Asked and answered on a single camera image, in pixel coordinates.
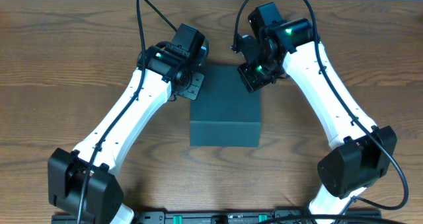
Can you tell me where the right black cable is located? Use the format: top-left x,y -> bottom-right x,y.
233,0 -> 410,211

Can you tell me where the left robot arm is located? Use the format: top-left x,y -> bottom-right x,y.
48,24 -> 209,223

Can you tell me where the black cable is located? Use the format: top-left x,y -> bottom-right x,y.
233,0 -> 410,211
75,0 -> 179,224

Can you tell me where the dark green box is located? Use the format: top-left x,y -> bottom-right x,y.
190,65 -> 261,147

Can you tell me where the left black cable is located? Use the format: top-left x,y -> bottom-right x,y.
75,0 -> 179,224

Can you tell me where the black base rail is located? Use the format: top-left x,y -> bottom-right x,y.
51,208 -> 382,224

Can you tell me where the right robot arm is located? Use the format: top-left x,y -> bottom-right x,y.
234,3 -> 397,215

